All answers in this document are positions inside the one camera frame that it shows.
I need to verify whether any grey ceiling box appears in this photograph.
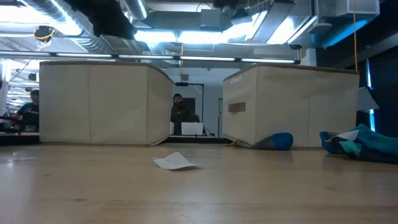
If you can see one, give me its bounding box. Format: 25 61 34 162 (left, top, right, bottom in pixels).
200 8 225 31

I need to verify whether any long LED light bar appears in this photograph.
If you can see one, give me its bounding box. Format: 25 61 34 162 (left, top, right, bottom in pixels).
0 50 301 65

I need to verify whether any grey sock with blue toe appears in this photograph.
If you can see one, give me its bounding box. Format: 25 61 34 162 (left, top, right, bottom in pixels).
231 132 294 151

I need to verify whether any white ceiling air unit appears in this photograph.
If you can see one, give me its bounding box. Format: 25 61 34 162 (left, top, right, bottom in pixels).
315 0 381 18

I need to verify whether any small silver duct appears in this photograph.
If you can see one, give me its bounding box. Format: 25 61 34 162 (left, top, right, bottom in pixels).
124 0 150 20

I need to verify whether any black background equipment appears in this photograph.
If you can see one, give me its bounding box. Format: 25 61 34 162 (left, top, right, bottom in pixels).
0 116 19 134

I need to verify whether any light blue sock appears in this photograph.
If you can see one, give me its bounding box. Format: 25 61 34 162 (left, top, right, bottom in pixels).
319 130 341 156

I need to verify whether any large ribbed silver duct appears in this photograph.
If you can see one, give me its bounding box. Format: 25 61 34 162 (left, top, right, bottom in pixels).
18 0 141 54

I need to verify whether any yellow hanging cord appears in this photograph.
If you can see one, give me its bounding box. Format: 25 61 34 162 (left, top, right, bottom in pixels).
353 0 358 68

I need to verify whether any white box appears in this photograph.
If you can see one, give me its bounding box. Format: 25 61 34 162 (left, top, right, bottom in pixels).
181 121 205 136

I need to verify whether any person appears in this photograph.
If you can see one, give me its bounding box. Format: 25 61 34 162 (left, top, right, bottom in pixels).
11 89 40 133
170 93 201 136

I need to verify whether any white paper sock tag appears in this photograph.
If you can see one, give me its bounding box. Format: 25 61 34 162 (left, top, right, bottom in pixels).
325 129 361 143

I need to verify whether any light grey panel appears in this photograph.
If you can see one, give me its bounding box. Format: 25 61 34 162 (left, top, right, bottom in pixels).
357 86 381 112

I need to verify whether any round white ceiling speaker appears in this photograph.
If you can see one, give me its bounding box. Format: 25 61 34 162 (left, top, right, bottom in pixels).
307 21 333 35

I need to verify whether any beige fabric storage bin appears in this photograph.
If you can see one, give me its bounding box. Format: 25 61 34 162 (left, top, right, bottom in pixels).
222 63 361 149
39 60 175 147

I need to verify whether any loose white paper tag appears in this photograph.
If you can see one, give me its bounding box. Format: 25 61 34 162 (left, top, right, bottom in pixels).
154 151 201 170

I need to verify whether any teal sock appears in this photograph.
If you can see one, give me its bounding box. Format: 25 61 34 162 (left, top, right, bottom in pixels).
337 123 398 165

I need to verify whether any black ceiling camera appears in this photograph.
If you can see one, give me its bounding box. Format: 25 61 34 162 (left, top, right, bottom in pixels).
33 25 56 43

